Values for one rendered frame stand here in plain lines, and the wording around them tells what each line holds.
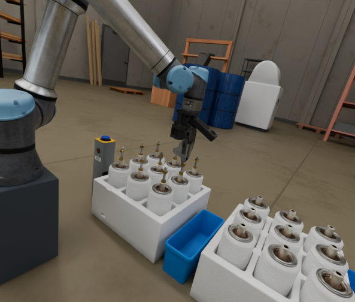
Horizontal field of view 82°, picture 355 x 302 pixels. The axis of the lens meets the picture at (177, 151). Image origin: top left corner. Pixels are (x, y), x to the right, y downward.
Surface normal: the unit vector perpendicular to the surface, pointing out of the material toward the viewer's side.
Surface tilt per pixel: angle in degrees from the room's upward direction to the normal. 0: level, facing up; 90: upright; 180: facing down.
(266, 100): 90
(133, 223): 90
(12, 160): 72
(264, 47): 90
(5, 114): 87
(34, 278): 0
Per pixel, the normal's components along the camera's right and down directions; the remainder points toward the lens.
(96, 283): 0.18, -0.93
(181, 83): 0.21, 0.35
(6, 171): 0.52, 0.06
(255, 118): -0.53, 0.17
